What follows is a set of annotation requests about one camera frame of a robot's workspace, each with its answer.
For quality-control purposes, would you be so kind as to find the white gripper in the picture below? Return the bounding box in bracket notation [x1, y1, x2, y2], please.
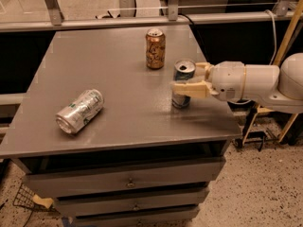
[172, 61, 245, 101]

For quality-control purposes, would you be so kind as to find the blue silver redbull can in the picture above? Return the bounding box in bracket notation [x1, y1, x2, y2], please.
[172, 60, 196, 109]

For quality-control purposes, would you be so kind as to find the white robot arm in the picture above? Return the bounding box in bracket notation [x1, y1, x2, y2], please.
[171, 53, 303, 114]

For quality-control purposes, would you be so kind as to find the gold patterned soda can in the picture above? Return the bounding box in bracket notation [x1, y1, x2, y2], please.
[146, 27, 166, 69]

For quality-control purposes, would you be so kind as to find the silver green soda can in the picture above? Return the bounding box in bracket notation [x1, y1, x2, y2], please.
[56, 89, 104, 134]

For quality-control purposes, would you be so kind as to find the grey drawer cabinet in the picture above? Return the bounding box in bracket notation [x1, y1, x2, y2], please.
[0, 26, 240, 227]

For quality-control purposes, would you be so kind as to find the grey metal railing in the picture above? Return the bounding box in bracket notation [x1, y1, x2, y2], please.
[0, 0, 301, 32]

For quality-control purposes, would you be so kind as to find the top drawer knob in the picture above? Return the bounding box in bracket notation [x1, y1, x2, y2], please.
[126, 179, 135, 188]

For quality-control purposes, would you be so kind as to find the black cable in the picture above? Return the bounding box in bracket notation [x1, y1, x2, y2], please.
[178, 13, 219, 66]

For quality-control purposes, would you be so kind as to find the white cable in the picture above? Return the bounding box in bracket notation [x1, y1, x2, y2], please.
[264, 9, 278, 65]

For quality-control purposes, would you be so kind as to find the yellow metal cart frame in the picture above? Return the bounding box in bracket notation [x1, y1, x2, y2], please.
[235, 0, 303, 150]

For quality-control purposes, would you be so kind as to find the black wire basket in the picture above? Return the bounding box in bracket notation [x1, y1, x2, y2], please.
[12, 183, 46, 212]

